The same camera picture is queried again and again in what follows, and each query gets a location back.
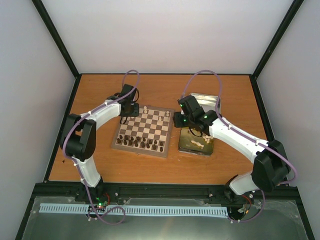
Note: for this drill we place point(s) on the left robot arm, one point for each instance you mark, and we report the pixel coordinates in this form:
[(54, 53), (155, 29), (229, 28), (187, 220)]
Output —
[(78, 140)]

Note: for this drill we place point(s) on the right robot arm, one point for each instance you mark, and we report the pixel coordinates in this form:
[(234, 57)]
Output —
[(270, 164)]

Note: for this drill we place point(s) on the green lit circuit board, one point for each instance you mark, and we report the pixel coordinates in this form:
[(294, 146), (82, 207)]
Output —
[(102, 203)]

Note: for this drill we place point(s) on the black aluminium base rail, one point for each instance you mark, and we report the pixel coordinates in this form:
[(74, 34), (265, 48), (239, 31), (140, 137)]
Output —
[(121, 192)]

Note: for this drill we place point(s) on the black frame post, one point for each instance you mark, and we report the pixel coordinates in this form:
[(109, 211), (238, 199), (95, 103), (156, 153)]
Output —
[(47, 20), (282, 28)]

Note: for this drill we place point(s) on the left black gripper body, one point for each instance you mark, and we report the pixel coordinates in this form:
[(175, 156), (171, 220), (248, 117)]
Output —
[(132, 112)]

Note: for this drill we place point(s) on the gold tin box base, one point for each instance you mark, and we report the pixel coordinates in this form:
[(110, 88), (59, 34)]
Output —
[(185, 145)]

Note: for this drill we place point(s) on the wooden chess board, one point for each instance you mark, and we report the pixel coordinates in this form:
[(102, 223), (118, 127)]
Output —
[(146, 126)]

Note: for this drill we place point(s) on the silver tin lid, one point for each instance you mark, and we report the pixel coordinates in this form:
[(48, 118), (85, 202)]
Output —
[(210, 100)]

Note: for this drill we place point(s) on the light blue cable duct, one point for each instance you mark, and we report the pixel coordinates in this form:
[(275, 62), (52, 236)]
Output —
[(136, 210)]

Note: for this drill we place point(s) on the black frame post right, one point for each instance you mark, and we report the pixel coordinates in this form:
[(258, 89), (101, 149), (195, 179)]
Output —
[(282, 28)]

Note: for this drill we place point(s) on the black frame post left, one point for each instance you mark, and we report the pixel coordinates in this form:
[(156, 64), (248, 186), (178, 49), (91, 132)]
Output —
[(47, 20)]

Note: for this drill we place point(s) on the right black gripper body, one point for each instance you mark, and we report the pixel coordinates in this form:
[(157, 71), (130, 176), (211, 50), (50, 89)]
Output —
[(181, 123)]

